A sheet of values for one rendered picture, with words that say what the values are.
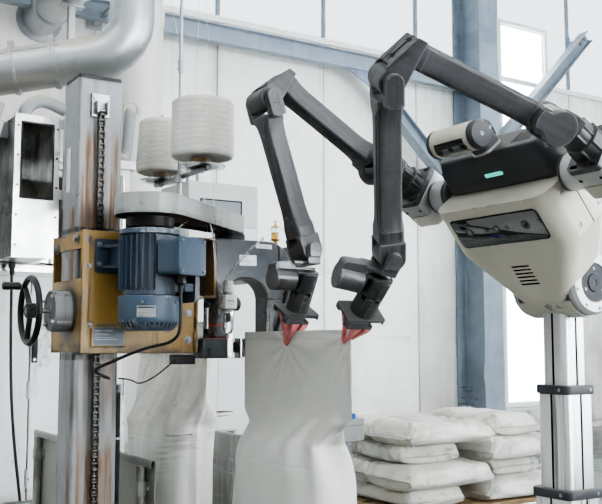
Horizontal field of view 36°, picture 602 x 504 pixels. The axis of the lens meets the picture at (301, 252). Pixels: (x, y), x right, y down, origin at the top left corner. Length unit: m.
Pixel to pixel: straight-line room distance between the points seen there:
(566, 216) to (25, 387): 3.58
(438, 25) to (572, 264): 6.72
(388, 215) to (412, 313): 6.21
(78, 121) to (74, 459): 0.87
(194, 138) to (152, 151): 0.27
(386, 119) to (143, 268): 0.73
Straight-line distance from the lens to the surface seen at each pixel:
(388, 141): 1.89
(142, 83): 5.94
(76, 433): 2.46
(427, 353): 8.24
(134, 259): 2.27
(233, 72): 7.44
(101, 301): 2.41
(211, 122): 2.37
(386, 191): 1.93
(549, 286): 2.34
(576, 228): 2.22
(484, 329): 8.19
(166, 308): 2.26
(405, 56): 1.85
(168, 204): 2.26
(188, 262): 2.22
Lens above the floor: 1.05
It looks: 6 degrees up
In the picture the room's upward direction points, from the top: straight up
